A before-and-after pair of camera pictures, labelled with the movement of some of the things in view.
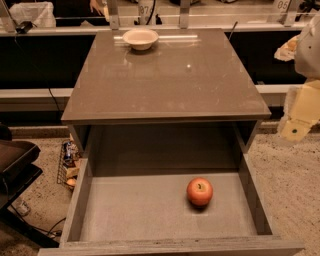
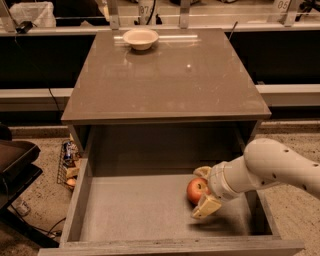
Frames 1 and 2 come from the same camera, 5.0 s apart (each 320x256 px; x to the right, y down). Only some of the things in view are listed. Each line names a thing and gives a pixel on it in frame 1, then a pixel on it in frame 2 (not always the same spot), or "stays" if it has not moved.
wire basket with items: [69, 164] stays
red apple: [199, 191] stays
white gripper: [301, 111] -> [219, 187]
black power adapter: [24, 27] stays
